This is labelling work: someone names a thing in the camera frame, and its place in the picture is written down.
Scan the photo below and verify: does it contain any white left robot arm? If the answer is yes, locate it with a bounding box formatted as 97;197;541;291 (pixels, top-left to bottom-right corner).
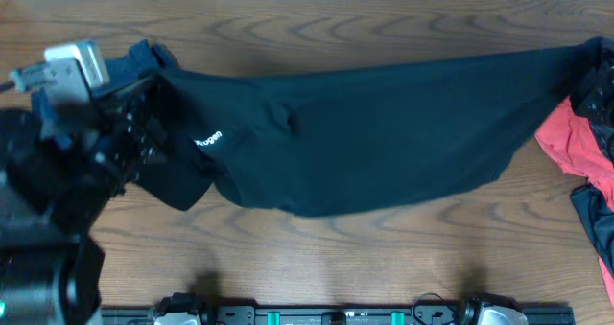
1;75;166;324

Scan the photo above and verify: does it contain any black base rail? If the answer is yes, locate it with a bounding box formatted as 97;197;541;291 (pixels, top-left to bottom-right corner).
92;293;577;325

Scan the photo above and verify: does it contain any black patterned garment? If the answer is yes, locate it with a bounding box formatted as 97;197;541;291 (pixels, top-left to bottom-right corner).
570;185;613;276

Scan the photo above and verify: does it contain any folded navy blue garment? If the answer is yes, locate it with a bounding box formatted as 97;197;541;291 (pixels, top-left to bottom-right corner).
92;39;180;98

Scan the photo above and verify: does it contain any black polo shirt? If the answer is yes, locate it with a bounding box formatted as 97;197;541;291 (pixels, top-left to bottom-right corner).
137;38;603;217

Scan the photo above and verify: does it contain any red garment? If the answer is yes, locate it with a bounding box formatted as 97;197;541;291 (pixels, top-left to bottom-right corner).
534;99;613;299

